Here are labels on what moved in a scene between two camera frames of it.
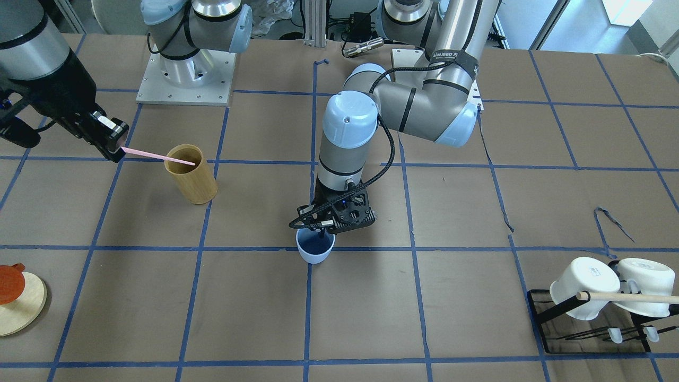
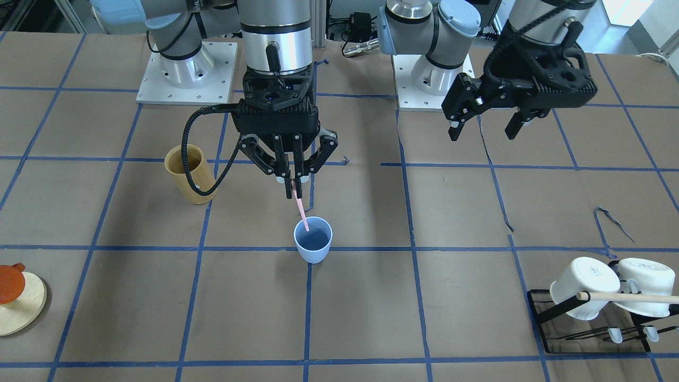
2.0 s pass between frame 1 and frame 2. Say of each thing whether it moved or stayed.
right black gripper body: moved
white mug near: stayed
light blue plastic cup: stayed
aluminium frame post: stayed
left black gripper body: moved
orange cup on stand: stayed
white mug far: stayed
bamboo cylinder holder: stayed
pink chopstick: moved
